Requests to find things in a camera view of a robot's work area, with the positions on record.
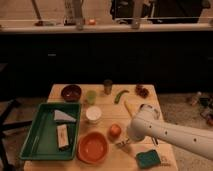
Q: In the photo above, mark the grey wedge block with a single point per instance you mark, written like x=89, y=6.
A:
x=61, y=116

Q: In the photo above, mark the orange ball on shelf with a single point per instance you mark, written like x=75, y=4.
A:
x=92, y=22

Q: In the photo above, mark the red brown toy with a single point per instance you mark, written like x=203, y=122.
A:
x=141, y=91

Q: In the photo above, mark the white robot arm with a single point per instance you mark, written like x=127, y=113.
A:
x=146, y=122

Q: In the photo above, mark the green plastic tray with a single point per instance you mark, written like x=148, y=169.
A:
x=41, y=143

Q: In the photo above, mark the teal sponge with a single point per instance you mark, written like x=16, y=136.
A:
x=148, y=159

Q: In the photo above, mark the white rectangular box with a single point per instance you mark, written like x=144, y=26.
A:
x=62, y=135

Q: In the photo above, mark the metal can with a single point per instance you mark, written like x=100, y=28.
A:
x=107, y=86

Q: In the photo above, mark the orange bowl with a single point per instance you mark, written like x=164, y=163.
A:
x=93, y=148

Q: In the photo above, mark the green cup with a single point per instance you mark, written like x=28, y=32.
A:
x=91, y=97

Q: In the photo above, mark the orange fruit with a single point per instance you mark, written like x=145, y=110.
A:
x=115, y=130

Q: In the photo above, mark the yellow banana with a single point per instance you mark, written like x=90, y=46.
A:
x=131, y=108

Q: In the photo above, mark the white cup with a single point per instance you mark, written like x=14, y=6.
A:
x=93, y=114

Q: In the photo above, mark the silver metal fork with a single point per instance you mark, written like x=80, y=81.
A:
x=123, y=143

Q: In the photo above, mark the dark purple bowl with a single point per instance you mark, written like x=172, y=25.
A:
x=71, y=93

